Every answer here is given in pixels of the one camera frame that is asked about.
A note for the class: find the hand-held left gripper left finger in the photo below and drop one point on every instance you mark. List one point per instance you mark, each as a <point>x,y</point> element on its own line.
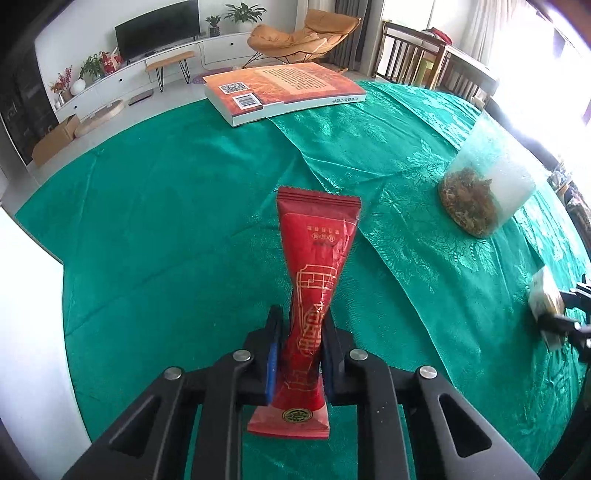
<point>272,360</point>

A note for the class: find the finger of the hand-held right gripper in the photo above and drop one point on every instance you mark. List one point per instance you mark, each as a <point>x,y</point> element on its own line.
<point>579,297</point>
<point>577,334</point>

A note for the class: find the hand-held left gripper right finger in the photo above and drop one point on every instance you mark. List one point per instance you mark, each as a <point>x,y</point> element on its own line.
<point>328,364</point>

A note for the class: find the small cream box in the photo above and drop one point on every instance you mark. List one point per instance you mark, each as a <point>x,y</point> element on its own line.
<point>545,297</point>

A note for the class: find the red snack packet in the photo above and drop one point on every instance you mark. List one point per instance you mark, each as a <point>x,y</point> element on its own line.
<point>314,258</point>

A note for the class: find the clear plastic jar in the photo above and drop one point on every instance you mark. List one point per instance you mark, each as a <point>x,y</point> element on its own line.
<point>485,184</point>

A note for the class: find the green tablecloth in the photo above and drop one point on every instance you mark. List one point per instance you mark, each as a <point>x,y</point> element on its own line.
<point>184,207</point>

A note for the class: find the orange book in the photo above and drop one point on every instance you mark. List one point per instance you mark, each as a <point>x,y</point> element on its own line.
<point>286,85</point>

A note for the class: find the purple round mat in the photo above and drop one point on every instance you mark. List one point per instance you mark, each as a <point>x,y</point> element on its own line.
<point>203,77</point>

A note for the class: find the dark flat scale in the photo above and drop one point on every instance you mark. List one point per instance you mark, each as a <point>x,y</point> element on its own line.
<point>140,98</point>

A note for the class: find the dark wooden chair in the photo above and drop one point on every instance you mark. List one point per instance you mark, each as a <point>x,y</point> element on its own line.
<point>406,53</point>

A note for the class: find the brown cardboard box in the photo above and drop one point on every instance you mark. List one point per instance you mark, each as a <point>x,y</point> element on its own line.
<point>55,141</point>

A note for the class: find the white television cabinet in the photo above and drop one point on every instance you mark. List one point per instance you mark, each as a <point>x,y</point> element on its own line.
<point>129,78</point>

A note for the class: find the wooden bench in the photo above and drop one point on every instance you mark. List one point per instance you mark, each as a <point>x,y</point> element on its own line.
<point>168,59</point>

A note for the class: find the orange lounge chair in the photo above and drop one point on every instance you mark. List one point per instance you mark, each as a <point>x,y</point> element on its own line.
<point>295,39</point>

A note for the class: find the grey curtain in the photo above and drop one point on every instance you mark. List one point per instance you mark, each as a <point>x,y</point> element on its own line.
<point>355,37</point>

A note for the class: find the white round vase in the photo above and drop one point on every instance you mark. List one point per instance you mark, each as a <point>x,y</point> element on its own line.
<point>79,86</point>

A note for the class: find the red gift box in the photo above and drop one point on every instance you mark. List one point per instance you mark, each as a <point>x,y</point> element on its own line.
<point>111,64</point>

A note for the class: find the small potted plant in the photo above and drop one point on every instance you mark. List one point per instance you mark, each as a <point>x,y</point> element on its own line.
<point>214,26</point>

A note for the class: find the leafy green houseplant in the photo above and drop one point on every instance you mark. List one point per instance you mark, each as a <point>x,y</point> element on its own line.
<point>91,67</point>

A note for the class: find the large potted plant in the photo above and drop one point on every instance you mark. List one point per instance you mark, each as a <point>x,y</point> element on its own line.
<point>244,13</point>

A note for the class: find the red flower bouquet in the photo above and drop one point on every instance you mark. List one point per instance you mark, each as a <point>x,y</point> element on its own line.
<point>61,83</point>

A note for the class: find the dark glass cabinet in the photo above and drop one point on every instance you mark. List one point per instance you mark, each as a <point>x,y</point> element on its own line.
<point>25,110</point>

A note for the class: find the black television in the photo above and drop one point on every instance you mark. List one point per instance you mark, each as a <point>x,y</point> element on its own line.
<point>157,27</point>

